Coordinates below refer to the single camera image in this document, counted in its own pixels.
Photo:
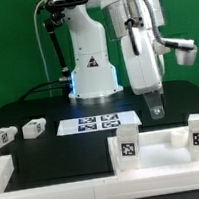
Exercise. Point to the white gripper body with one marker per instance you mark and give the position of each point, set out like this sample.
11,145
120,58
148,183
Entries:
144,71

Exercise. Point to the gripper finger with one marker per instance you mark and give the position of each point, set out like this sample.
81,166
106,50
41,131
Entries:
155,106

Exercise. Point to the white square table top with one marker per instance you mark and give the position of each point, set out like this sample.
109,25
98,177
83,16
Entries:
157,148

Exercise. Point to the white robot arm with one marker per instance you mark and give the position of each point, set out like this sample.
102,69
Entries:
134,23

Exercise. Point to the white sheet with fiducial markers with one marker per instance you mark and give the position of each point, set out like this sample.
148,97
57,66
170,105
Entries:
97,123

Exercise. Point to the white left obstacle bar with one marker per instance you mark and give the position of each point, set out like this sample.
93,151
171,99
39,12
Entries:
6,171

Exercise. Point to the white obstacle bar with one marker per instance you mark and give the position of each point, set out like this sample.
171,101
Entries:
6,171
140,184

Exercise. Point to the white front obstacle bar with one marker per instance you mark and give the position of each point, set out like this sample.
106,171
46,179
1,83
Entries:
140,184

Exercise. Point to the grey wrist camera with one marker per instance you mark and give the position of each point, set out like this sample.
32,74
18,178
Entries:
185,50

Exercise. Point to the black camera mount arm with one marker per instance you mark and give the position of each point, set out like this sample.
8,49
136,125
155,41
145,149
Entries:
51,26

